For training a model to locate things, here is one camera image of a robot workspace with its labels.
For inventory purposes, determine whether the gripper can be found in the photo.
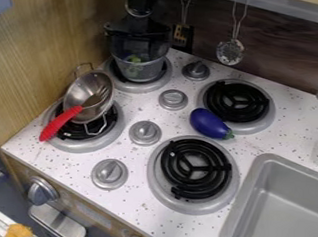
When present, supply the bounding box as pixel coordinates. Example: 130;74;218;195
100;12;174;63

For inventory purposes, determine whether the black hanging spatula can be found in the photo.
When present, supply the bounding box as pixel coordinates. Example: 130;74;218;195
170;0;198;54

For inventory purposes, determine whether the silver pot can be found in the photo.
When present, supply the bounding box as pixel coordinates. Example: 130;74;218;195
60;60;118;126

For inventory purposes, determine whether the toy stove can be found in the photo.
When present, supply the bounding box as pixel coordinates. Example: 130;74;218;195
35;47;280;220

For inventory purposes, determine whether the grey cup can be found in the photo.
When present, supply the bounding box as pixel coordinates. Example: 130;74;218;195
108;51;168;85

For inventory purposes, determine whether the silver hanging strainer spoon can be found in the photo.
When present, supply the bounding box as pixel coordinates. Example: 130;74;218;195
214;0;251;68

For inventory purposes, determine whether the purple toy eggplant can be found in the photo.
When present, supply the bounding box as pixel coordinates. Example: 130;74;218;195
187;106;238;141

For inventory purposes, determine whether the toy sink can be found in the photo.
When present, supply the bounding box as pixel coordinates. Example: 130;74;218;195
218;150;318;237

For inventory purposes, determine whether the red handled fork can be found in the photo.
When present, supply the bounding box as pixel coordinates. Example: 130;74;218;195
37;83;113;146

